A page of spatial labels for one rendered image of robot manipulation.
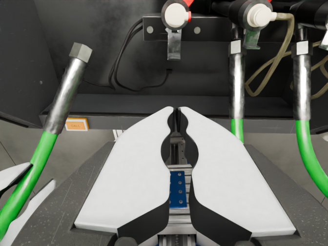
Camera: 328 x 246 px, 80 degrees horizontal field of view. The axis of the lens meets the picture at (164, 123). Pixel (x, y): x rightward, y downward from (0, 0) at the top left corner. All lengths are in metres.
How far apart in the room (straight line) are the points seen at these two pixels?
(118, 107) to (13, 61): 0.23
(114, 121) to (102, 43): 0.20
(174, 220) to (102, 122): 0.44
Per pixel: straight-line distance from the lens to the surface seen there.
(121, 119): 0.47
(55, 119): 0.22
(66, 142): 1.94
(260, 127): 0.51
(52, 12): 0.58
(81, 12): 0.55
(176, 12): 0.20
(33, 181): 0.23
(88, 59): 0.23
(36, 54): 0.56
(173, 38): 0.23
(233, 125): 0.25
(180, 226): 0.80
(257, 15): 0.22
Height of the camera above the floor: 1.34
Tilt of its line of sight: 57 degrees down
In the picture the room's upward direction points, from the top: 177 degrees counter-clockwise
